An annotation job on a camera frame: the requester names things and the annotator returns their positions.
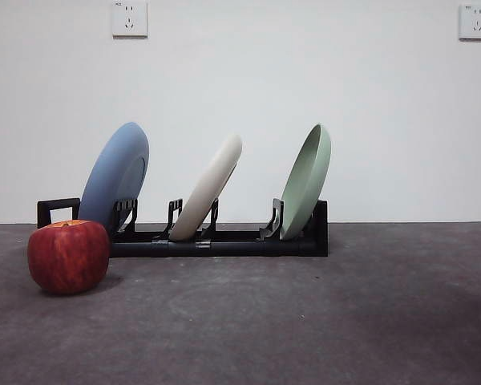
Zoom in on cream yellow plate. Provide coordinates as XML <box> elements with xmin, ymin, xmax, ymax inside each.
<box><xmin>169</xmin><ymin>134</ymin><xmax>244</xmax><ymax>242</ymax></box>

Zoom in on red apple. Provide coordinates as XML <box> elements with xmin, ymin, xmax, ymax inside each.
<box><xmin>26</xmin><ymin>219</ymin><xmax>112</xmax><ymax>297</ymax></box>

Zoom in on black plate rack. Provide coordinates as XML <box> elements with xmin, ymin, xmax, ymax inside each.
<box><xmin>37</xmin><ymin>197</ymin><xmax>329</xmax><ymax>258</ymax></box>

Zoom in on green plate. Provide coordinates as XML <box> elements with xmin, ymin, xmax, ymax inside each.
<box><xmin>280</xmin><ymin>123</ymin><xmax>333</xmax><ymax>241</ymax></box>

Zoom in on blue plate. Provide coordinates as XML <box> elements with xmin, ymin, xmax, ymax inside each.
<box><xmin>77</xmin><ymin>121</ymin><xmax>151</xmax><ymax>238</ymax></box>

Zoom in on white wall socket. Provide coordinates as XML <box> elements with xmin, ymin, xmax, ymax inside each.
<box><xmin>459</xmin><ymin>3</ymin><xmax>481</xmax><ymax>41</ymax></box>
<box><xmin>111</xmin><ymin>1</ymin><xmax>149</xmax><ymax>39</ymax></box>

